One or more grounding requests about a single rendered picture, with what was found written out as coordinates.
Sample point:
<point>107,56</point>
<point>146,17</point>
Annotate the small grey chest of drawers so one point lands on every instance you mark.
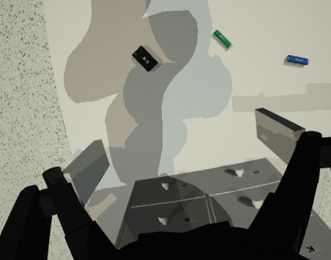
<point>207,199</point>

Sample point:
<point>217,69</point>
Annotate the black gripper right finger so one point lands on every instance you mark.
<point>282,219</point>

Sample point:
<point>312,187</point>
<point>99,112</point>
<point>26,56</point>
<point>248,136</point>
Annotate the blue battery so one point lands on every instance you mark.
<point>297,60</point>

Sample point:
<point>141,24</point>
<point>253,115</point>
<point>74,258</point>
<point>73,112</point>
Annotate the black nine-volt battery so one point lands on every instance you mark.
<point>144,58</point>

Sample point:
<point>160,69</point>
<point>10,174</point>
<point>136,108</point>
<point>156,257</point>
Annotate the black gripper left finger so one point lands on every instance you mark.
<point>26,233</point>

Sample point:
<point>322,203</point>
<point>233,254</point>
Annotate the green aaa battery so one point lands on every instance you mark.
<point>223,39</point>

